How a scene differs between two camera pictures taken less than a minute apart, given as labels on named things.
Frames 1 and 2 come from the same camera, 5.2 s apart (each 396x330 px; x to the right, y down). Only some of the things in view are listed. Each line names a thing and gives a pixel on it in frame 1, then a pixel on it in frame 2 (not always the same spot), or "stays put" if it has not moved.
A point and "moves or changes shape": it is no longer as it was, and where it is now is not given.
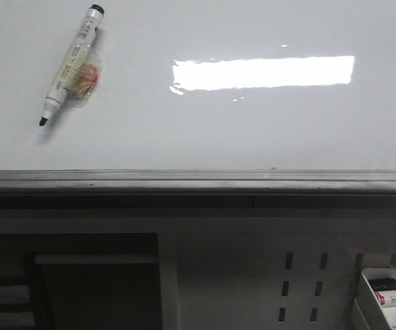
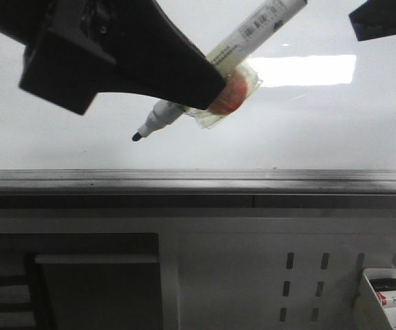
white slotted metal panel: x=245 y=269 stays put
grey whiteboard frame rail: x=311 y=188 stays put
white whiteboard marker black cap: x=78 y=75 moves or changes shape
